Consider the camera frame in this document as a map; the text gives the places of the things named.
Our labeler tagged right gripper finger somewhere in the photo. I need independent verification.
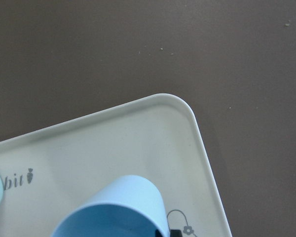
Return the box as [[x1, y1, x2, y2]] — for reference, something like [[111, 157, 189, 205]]
[[155, 229, 182, 237]]

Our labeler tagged light blue cup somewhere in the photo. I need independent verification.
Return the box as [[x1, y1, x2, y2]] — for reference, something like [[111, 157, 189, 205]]
[[51, 175, 171, 237]]

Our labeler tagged cream rabbit tray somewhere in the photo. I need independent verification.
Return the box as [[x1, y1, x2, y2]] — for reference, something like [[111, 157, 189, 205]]
[[0, 94, 231, 237]]

